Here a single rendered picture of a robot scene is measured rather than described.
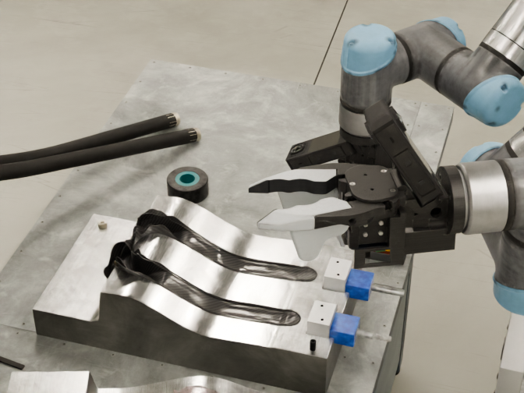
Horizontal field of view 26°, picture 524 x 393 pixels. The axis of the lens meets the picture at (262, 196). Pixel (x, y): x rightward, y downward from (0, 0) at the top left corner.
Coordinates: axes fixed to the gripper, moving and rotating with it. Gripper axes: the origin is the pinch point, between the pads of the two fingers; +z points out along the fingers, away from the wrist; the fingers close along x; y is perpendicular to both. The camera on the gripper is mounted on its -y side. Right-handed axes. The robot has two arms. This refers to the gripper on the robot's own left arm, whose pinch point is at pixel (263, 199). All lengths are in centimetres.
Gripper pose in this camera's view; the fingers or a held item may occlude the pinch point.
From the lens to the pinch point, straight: 114.4
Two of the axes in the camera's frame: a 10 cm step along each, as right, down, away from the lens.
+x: -1.4, -5.0, 8.5
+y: 0.2, 8.6, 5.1
